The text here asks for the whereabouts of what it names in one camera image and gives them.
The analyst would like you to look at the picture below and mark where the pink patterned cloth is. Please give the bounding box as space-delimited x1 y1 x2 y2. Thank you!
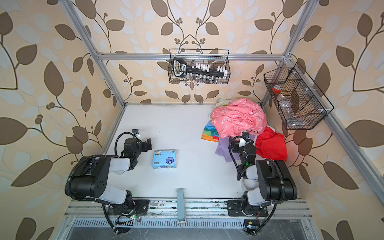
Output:
211 99 268 139

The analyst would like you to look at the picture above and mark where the pale floral cloth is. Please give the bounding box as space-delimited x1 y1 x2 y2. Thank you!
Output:
212 98 235 109

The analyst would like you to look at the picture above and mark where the black wire basket right wall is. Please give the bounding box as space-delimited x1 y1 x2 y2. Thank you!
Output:
264 63 334 130

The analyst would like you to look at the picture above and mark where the grey flat bar front edge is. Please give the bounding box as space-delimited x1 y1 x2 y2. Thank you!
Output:
177 188 186 224

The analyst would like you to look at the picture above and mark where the clear bottle red cap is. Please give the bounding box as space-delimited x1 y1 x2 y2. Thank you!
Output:
273 85 299 128

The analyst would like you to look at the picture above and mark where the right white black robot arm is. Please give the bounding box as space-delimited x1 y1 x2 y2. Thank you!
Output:
227 136 298 236

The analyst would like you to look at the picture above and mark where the lilac purple cloth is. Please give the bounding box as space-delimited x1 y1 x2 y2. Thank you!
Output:
216 136 255 163

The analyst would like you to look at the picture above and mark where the black wire basket back wall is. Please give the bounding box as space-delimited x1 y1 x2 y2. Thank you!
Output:
168 48 231 85

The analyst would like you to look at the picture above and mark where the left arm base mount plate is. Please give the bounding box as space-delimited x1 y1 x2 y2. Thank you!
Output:
109 199 150 216

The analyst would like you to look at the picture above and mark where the black wire basket wall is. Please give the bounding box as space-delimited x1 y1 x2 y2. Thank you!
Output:
264 63 334 130
168 48 231 85

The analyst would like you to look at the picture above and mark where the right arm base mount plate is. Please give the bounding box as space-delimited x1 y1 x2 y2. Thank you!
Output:
226 200 269 217

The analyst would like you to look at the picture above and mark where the black bit holder tool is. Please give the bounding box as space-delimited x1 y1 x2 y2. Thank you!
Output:
172 58 229 79

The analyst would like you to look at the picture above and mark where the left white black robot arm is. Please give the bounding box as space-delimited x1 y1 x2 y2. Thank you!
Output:
65 137 152 235

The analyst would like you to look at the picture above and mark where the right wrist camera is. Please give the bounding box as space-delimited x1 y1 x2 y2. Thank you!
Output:
242 131 251 142

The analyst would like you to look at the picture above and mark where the rainbow red white cloth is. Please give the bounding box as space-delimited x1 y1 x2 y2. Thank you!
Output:
202 122 288 162

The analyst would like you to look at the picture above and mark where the blue tissue pack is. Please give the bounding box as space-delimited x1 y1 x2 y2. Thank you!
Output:
152 150 177 169

